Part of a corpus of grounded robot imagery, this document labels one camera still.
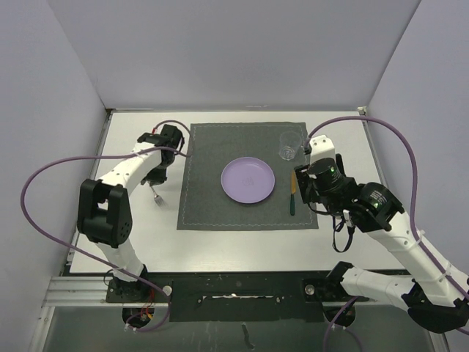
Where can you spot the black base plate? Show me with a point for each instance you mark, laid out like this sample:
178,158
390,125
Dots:
252,310

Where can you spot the purple plate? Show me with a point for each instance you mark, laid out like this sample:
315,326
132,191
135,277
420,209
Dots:
247,180

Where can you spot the green handled knife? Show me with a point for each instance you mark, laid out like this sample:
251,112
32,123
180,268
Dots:
292,194

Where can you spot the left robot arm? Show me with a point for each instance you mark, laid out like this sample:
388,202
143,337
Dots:
104,214

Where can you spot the clear drinking glass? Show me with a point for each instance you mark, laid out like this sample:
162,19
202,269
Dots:
289,144

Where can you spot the aluminium frame rail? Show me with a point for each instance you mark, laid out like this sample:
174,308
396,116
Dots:
75,291

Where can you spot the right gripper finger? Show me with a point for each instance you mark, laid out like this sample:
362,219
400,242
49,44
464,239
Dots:
304,183
339,163

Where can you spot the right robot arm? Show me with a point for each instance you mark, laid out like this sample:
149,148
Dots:
434,294

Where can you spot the silver fork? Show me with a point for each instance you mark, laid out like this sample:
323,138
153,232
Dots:
158,199

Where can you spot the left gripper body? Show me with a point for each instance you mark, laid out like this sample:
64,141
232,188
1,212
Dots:
158,174

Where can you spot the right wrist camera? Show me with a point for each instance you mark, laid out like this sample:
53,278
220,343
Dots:
318,148

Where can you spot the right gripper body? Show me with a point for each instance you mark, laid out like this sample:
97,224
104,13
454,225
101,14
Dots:
330,204

